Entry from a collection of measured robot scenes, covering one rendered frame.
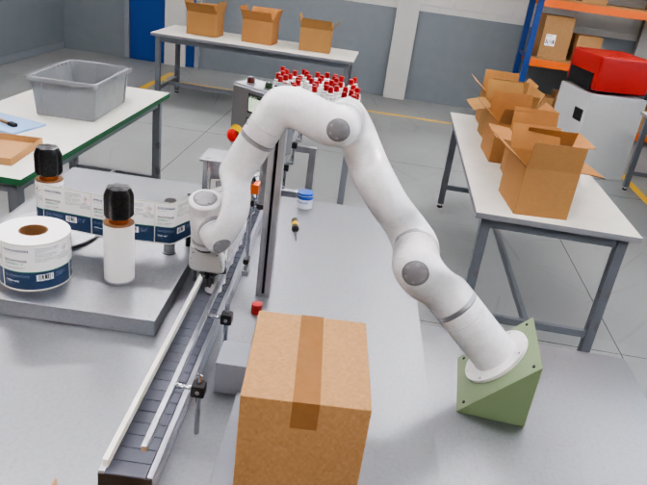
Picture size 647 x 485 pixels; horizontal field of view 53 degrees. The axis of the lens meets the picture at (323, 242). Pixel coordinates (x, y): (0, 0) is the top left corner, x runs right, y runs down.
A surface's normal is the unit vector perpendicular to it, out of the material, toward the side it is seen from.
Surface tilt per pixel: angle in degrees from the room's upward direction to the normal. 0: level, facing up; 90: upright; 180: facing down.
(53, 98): 95
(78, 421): 0
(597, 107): 90
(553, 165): 100
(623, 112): 90
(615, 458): 0
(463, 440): 0
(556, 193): 90
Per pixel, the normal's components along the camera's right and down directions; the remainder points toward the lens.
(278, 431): -0.02, 0.42
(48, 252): 0.72, 0.37
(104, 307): 0.12, -0.90
